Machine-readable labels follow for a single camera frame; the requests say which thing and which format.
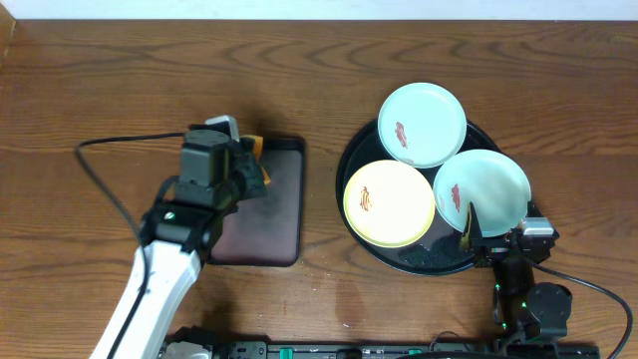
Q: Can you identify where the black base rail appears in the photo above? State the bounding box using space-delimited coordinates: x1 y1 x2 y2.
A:
157 326 600 359

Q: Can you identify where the black rectangular water tray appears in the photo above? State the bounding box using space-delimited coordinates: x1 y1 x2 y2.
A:
209 138 306 267

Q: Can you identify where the light blue plate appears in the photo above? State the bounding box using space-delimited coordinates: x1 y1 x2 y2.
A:
434 150 531 237
377 83 468 169

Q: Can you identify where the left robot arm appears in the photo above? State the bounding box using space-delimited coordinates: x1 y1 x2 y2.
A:
75 125 267 358

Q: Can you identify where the yellow plate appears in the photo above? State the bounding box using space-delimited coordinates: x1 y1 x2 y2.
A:
342 160 436 248

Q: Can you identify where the light blue plate far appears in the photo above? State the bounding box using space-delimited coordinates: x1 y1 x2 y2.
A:
377 83 468 169

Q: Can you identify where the light blue plate near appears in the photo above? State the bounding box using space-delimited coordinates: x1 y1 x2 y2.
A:
434 150 531 237

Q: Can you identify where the black round tray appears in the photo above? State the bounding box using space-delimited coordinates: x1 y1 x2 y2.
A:
335 117 538 277

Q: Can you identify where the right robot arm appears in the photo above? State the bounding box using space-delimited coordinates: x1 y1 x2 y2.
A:
460 203 572 356

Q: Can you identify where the green and orange sponge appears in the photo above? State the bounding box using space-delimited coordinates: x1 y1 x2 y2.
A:
241 135 271 185

